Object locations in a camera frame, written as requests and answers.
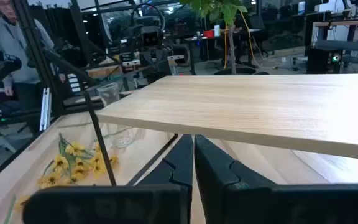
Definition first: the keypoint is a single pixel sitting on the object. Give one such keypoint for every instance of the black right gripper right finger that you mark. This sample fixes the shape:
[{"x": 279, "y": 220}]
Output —
[{"x": 216, "y": 174}]

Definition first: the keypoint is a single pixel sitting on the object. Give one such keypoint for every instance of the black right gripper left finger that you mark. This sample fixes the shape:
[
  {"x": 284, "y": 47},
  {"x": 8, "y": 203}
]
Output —
[{"x": 172, "y": 174}]

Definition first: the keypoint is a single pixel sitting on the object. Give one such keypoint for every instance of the smooth clear glass vase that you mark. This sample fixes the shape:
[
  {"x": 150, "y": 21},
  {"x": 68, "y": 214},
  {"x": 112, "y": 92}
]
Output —
[{"x": 109, "y": 93}]

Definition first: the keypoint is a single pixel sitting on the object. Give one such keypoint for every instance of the yellow daisy bunch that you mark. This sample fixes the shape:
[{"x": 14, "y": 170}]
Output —
[{"x": 73, "y": 149}]

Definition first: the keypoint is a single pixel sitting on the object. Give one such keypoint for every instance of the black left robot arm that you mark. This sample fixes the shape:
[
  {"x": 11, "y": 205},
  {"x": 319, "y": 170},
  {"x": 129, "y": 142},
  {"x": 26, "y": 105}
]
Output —
[{"x": 158, "y": 74}]

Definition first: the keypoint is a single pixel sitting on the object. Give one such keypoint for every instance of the black background desk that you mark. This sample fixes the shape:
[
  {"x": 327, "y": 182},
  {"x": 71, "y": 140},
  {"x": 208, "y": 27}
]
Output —
[{"x": 192, "y": 59}]

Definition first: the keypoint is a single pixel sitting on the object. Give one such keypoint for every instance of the wooden background workbench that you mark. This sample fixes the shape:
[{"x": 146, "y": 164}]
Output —
[{"x": 99, "y": 72}]

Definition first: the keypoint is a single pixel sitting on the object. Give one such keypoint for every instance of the red box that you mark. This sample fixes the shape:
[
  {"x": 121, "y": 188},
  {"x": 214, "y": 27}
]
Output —
[{"x": 208, "y": 34}]

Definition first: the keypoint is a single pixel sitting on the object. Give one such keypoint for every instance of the white cup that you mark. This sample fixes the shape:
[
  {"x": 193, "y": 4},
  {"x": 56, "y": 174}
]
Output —
[{"x": 217, "y": 30}]

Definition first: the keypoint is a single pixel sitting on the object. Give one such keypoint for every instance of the white parts drawers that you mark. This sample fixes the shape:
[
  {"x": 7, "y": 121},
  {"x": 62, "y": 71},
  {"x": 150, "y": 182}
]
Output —
[{"x": 73, "y": 84}]

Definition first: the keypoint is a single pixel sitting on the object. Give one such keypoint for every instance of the green potted tree black pot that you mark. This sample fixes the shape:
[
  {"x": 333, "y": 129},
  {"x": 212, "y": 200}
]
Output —
[{"x": 225, "y": 12}]

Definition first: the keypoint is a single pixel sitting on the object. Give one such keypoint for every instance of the silver aluminium extrusion piece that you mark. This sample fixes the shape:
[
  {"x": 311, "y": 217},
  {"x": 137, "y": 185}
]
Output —
[{"x": 45, "y": 109}]

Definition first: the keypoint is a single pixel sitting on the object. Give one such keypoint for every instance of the person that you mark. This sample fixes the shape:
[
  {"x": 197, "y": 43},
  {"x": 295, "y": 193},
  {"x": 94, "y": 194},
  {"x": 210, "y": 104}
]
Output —
[{"x": 8, "y": 37}]

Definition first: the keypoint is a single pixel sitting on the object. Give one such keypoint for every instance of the black computer tower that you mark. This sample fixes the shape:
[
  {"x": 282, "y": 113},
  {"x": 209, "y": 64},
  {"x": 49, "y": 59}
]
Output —
[{"x": 319, "y": 62}]

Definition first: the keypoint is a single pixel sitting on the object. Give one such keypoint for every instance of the wooden table grey legs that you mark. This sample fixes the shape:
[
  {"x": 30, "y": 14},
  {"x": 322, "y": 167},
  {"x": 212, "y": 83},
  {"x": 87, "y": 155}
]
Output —
[{"x": 343, "y": 23}]

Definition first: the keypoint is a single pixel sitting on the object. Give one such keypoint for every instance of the wooden shelf black metal frame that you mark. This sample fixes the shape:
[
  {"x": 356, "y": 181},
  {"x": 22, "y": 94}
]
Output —
[{"x": 244, "y": 105}]

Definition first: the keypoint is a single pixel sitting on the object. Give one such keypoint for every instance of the black aluminium rig frame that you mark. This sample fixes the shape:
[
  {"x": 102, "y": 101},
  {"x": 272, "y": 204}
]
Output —
[{"x": 35, "y": 49}]

